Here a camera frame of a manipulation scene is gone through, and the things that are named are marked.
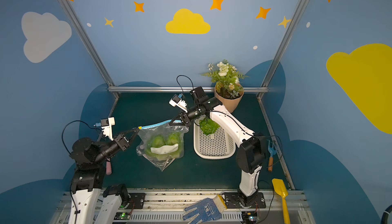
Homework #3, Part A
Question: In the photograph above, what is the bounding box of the green chinese cabbage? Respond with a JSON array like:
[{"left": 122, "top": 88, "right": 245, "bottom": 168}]
[{"left": 199, "top": 117, "right": 220, "bottom": 135}]

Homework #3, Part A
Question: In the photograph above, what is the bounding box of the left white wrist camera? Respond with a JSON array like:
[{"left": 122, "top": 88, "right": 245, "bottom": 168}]
[{"left": 100, "top": 117, "right": 115, "bottom": 140}]

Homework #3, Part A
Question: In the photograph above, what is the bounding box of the blue garden fork wooden handle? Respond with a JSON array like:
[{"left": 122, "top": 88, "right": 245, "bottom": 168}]
[{"left": 267, "top": 139, "right": 277, "bottom": 172}]

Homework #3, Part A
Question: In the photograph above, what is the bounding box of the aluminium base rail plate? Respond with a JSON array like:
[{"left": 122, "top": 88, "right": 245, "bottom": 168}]
[{"left": 50, "top": 188, "right": 316, "bottom": 224}]

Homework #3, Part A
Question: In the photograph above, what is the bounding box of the aluminium frame back rail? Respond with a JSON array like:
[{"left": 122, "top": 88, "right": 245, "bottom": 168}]
[{"left": 108, "top": 86, "right": 268, "bottom": 93}]

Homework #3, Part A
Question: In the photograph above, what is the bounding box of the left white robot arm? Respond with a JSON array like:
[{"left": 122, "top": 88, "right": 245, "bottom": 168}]
[{"left": 68, "top": 128, "right": 140, "bottom": 224}]

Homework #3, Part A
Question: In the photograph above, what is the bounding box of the yellow plastic shovel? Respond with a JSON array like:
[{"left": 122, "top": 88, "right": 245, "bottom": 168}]
[{"left": 272, "top": 179, "right": 291, "bottom": 224}]

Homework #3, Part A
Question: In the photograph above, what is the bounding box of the white perforated plastic basket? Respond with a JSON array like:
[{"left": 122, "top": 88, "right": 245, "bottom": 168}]
[{"left": 194, "top": 115, "right": 236, "bottom": 160}]

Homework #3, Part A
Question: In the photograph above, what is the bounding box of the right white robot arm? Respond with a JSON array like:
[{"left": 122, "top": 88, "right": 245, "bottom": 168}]
[{"left": 169, "top": 86, "right": 268, "bottom": 200}]

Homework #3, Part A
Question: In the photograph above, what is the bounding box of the blue-zip bag with cabbages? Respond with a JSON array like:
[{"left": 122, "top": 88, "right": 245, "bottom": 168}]
[{"left": 136, "top": 120, "right": 189, "bottom": 171}]

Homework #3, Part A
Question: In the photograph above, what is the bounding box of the blue dotted work glove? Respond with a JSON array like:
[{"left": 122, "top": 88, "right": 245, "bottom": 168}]
[{"left": 182, "top": 195, "right": 227, "bottom": 224}]

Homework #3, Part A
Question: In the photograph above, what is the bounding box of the potted artificial flower plant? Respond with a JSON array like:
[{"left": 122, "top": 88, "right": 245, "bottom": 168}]
[{"left": 202, "top": 59, "right": 248, "bottom": 113}]

